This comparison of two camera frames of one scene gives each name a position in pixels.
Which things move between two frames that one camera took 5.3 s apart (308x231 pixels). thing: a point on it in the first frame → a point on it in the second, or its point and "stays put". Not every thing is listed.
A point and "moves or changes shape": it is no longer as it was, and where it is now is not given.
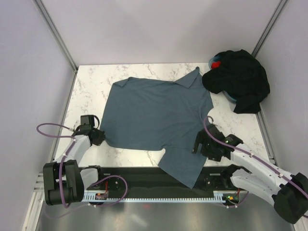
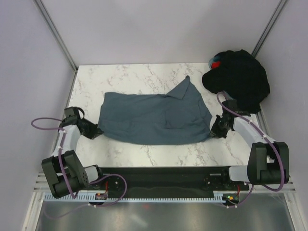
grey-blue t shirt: [141, 114] moves or changes shape
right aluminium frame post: [279, 9] stays put
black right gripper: [200, 138] → [215, 133]
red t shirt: [215, 64] stays put
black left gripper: [101, 137] → [95, 131]
